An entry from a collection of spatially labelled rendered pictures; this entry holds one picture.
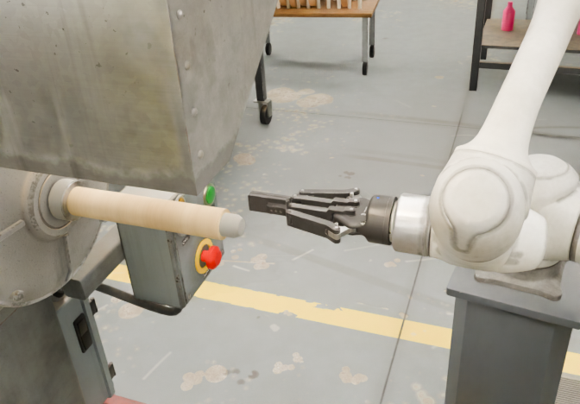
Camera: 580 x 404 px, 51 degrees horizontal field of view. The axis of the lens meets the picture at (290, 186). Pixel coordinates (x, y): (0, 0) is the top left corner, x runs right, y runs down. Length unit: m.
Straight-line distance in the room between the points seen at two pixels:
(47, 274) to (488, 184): 0.50
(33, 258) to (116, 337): 1.71
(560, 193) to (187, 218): 0.87
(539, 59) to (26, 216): 0.66
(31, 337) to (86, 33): 0.68
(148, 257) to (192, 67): 0.64
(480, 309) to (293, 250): 1.39
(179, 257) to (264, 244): 1.78
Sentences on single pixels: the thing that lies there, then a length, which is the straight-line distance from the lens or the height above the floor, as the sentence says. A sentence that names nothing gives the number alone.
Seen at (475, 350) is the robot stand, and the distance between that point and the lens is 1.51.
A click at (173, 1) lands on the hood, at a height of 1.51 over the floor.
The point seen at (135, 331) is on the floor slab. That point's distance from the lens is 2.42.
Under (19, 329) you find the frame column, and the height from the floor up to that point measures 0.99.
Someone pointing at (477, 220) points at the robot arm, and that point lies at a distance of 0.69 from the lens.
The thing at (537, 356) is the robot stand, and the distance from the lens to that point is 1.49.
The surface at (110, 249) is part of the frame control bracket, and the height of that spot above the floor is 1.04.
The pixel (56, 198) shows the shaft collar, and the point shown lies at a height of 1.26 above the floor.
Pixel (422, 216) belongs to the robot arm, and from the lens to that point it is 0.89.
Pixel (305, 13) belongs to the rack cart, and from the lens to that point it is 4.49.
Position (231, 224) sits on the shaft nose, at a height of 1.26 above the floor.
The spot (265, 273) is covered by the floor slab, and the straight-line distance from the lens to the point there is 2.57.
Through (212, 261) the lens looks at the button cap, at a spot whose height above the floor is 0.98.
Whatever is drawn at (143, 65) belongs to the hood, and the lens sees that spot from 0.38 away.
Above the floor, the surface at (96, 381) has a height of 0.73.
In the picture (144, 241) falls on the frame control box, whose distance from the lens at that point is 0.98.
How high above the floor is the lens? 1.59
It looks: 30 degrees down
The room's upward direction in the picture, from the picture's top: 4 degrees counter-clockwise
